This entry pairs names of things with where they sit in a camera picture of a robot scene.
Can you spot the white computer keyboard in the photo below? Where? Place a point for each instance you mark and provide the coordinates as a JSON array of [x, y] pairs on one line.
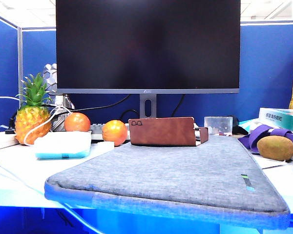
[[96, 129]]

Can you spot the brown kiwi fruit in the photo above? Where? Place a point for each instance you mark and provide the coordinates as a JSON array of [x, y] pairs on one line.
[[274, 147]]

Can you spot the teal and white carton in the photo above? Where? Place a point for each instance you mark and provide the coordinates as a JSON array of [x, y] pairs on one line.
[[280, 117]]

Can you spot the brown leather glasses case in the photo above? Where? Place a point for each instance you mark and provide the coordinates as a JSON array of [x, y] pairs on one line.
[[161, 132]]

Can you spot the grey monitor stand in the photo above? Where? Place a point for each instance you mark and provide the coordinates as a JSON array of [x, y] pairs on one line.
[[142, 107]]

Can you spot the orange fruit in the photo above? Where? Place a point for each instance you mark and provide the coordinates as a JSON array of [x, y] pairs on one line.
[[77, 122], [114, 132]]

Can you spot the black rounded object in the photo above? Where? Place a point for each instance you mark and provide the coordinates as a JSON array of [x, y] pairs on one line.
[[238, 126]]

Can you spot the white and teal flat box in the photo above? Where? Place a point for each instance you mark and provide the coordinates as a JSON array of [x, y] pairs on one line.
[[63, 143]]

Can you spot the silver figurine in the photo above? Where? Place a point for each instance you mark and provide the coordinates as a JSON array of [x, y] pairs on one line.
[[51, 75]]

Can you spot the toy pineapple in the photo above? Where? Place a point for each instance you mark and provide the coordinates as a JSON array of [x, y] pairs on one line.
[[31, 122]]

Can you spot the black computer monitor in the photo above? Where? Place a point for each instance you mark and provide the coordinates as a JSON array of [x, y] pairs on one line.
[[146, 48]]

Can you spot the small white block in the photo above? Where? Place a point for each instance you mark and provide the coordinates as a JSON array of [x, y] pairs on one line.
[[105, 145]]

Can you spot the grey fabric laptop sleeve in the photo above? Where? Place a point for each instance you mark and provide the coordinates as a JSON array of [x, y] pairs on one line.
[[161, 175]]

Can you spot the clear plastic container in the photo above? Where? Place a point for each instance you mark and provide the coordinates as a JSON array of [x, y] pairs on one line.
[[218, 124]]

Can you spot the grey partition frame post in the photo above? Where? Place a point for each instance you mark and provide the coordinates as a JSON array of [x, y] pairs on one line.
[[20, 61]]

